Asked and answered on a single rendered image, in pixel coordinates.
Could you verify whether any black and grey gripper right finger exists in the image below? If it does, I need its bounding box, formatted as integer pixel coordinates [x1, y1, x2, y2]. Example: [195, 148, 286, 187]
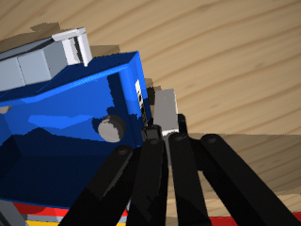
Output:
[165, 89, 301, 226]

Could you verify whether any dark grey metal shelf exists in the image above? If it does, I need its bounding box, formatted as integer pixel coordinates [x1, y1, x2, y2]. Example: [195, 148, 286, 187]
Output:
[0, 27, 92, 226]

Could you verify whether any red bin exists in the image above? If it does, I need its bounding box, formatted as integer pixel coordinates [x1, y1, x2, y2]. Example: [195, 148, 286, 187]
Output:
[209, 212, 301, 226]

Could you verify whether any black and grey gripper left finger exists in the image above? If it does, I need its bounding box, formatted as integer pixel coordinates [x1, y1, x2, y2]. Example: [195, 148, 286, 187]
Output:
[57, 89, 171, 226]

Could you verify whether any blue bin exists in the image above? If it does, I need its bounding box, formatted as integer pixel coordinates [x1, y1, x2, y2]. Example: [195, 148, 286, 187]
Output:
[0, 51, 152, 210]

